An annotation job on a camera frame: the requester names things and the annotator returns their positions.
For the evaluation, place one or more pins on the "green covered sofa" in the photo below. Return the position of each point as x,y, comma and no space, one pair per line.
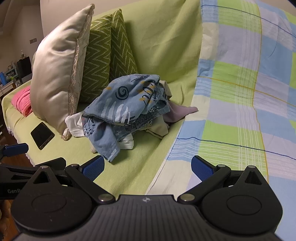
148,46

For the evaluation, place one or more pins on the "cream garment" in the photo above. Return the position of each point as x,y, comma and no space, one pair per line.
158,131

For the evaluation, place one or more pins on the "off-white garment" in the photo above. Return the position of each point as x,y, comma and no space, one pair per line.
165,89

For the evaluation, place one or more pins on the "blue spiral print garment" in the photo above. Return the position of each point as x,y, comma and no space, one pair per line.
124,97

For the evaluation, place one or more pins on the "white garment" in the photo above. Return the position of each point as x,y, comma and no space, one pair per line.
74,126

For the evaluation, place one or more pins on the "blue dotted print garment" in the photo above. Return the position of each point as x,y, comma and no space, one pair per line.
104,141

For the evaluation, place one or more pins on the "green zigzag pillow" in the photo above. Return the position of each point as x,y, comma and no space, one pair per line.
121,51
97,60

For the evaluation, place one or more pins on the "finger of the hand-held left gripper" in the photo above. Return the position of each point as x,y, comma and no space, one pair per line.
16,149
23,168

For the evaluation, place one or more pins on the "black cabinet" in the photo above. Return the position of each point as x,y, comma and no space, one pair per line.
24,69

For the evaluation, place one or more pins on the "wall plate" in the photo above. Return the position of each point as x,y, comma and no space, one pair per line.
33,40

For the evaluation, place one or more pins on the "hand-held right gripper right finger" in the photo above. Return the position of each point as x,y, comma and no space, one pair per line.
203,168

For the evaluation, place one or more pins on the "checked blanket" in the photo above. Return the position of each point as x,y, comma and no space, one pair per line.
231,92

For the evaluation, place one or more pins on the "lilac garment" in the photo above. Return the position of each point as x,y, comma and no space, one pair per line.
175,113

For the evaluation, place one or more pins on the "blue bottle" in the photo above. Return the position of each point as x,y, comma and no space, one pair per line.
2,78

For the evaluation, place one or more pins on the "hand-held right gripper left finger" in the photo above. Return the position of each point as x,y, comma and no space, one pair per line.
92,168

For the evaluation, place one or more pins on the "black smartphone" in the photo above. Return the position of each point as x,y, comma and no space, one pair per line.
42,135

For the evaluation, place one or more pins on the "beige satin pillow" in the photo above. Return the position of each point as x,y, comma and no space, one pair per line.
53,69

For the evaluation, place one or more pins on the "pink cloth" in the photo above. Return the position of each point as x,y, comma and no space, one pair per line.
22,102

